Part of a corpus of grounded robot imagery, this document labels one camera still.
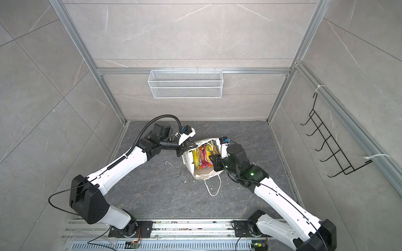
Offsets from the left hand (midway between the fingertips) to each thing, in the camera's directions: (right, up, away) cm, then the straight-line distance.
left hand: (196, 142), depth 75 cm
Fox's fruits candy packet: (+4, -12, +11) cm, 17 cm away
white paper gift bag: (+3, -16, +4) cm, 17 cm away
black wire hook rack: (+60, -5, -11) cm, 61 cm away
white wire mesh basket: (-8, +37, +26) cm, 46 cm away
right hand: (+7, -7, 0) cm, 9 cm away
